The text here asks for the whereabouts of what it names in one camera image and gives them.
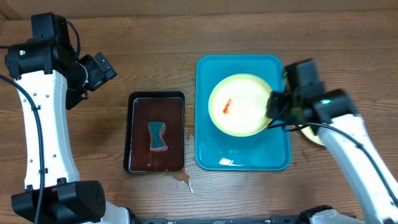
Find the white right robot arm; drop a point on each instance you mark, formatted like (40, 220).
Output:
(333, 117)

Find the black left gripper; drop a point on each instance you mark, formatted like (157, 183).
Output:
(99, 76)

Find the blue plastic tray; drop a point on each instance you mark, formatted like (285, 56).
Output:
(268, 150)

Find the black water basin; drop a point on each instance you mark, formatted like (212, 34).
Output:
(147, 106)

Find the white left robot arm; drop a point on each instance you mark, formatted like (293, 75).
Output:
(51, 78)

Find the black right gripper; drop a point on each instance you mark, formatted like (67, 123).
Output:
(277, 106)

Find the orange and green sponge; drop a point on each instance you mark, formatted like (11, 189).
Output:
(156, 132)

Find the yellow plate with red stain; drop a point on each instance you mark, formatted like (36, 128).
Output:
(238, 105)

